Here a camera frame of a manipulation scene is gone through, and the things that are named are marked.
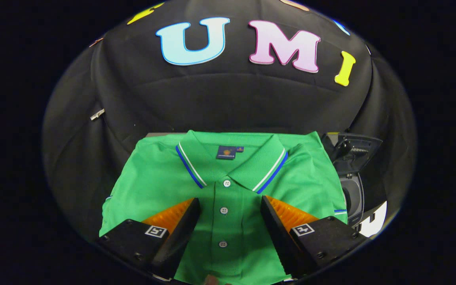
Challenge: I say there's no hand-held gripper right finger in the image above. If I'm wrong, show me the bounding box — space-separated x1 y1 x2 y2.
260 195 367 277

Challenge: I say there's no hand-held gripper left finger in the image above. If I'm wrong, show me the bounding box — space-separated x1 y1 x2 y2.
95 197 201 279

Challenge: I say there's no green polo shirt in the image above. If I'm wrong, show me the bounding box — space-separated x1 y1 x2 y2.
99 130 348 285

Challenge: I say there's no dark washing machine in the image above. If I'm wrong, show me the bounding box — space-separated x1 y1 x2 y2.
337 172 365 230

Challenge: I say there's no white board with black marks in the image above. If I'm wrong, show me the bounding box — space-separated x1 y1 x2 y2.
358 201 388 238

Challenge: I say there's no black backdrop cloth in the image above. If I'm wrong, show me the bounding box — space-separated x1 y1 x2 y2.
42 0 416 242

